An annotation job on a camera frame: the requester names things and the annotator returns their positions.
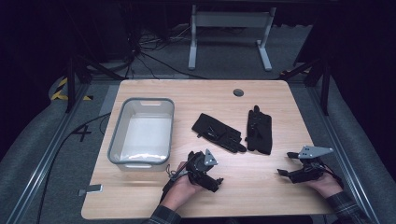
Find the small grey metal bracket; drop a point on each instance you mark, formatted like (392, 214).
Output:
(93, 188)

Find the white plastic bin grey rim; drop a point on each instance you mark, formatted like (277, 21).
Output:
(146, 133)

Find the black glove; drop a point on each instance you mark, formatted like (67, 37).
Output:
(218, 132)
(259, 132)

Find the grey metal desk frame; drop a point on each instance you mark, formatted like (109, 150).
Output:
(230, 19)

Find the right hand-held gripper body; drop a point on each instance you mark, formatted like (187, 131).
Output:
(306, 174)

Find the black metal stand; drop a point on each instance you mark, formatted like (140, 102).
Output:
(325, 90)
(71, 84)

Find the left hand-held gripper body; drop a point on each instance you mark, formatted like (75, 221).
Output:
(199, 163)

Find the person's right hand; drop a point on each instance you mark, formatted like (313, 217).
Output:
(327, 186)

